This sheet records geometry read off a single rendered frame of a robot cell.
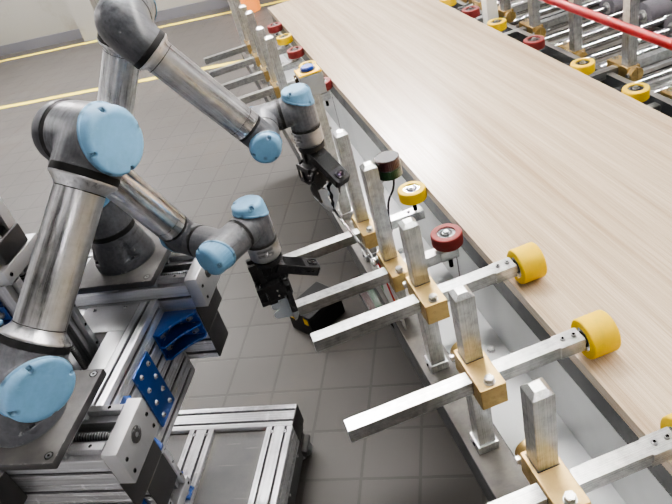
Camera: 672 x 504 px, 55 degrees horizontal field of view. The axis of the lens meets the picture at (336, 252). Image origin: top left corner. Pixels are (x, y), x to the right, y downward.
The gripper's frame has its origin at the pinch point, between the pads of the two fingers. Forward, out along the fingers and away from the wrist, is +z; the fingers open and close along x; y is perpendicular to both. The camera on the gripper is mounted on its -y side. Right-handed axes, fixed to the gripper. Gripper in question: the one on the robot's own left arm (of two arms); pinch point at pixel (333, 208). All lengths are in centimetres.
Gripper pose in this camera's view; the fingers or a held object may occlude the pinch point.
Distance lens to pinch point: 177.3
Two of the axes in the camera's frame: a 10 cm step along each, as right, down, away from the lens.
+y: -5.8, -3.7, 7.3
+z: 2.3, 7.8, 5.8
